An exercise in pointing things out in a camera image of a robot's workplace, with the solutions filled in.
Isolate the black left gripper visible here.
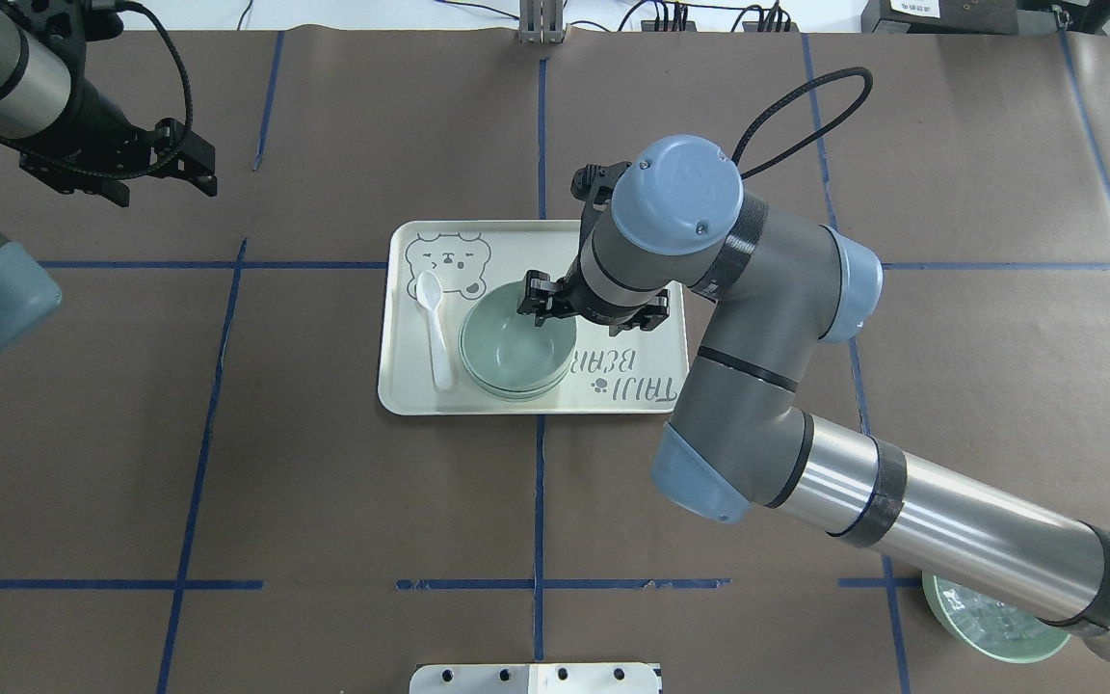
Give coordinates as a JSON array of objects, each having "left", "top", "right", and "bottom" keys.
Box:
[{"left": 22, "top": 86, "right": 219, "bottom": 209}]

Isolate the cream bear tray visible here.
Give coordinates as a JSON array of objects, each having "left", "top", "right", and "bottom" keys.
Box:
[{"left": 379, "top": 220, "right": 690, "bottom": 414}]

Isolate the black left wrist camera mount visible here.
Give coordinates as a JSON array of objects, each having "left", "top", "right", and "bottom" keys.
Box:
[{"left": 10, "top": 1, "right": 124, "bottom": 42}]

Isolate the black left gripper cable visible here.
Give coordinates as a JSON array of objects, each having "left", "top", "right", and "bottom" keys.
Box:
[{"left": 0, "top": 0, "right": 195, "bottom": 179}]

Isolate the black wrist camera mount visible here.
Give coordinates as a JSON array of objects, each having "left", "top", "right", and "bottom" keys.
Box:
[
  {"left": 569, "top": 161, "right": 633, "bottom": 242},
  {"left": 10, "top": 1, "right": 124, "bottom": 42}
]

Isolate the black power strip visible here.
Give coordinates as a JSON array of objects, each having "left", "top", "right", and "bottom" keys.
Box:
[{"left": 620, "top": 3, "right": 799, "bottom": 34}]

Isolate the green bowl on tray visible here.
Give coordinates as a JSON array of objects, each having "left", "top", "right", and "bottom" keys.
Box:
[{"left": 477, "top": 384, "right": 559, "bottom": 403}]

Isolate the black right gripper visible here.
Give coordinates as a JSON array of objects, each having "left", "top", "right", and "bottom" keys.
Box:
[{"left": 516, "top": 271, "right": 670, "bottom": 335}]

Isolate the aluminium frame post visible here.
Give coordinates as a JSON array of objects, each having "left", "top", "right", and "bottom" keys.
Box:
[{"left": 518, "top": 0, "right": 568, "bottom": 46}]

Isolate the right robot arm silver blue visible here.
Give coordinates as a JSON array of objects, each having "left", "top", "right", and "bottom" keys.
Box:
[{"left": 518, "top": 133, "right": 1110, "bottom": 662}]

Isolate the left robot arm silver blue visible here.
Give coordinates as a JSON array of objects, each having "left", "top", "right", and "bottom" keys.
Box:
[{"left": 0, "top": 1, "right": 219, "bottom": 353}]

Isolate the black computer box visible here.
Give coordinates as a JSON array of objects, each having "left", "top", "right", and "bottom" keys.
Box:
[{"left": 859, "top": 1, "right": 1018, "bottom": 36}]

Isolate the white plastic spoon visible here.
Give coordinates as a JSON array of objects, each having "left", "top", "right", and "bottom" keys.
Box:
[{"left": 415, "top": 271, "right": 455, "bottom": 391}]

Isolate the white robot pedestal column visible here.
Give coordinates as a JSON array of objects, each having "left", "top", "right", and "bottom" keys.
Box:
[{"left": 408, "top": 660, "right": 664, "bottom": 693}]

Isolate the green bowl with ice cubes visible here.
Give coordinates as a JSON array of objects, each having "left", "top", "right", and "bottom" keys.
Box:
[{"left": 920, "top": 572, "right": 1071, "bottom": 666}]

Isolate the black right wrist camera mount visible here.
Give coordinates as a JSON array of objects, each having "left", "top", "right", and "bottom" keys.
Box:
[{"left": 569, "top": 161, "right": 633, "bottom": 242}]

